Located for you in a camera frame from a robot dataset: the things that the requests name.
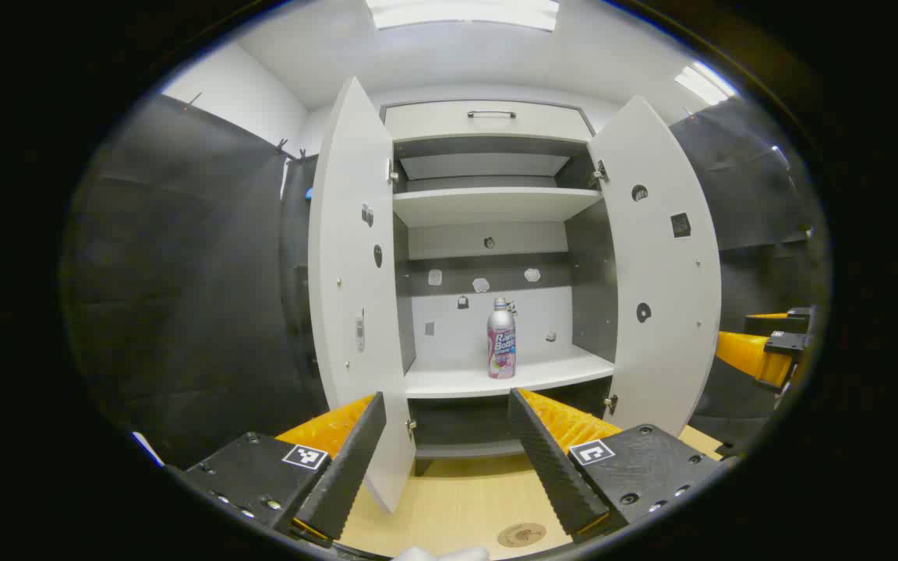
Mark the white cabinet drawer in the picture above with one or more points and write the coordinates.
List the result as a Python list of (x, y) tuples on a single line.
[(433, 123)]

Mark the silver bottle with pink label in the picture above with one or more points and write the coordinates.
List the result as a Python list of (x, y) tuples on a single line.
[(500, 343)]

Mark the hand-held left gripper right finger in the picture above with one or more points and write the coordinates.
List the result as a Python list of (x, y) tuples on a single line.
[(550, 467)]

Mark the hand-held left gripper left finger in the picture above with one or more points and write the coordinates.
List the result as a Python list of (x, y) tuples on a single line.
[(344, 475)]

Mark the white cabinet door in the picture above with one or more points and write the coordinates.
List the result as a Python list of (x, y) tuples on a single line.
[(351, 273), (667, 312)]

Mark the small ceiling light panel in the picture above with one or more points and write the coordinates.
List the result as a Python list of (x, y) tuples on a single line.
[(702, 82)]

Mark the white and grey cabinet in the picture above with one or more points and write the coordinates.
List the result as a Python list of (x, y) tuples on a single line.
[(496, 206)]

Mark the round cork coaster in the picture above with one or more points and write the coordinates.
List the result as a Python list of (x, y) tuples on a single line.
[(521, 534)]

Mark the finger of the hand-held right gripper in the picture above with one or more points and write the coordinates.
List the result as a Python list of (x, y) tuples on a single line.
[(749, 354), (800, 319)]

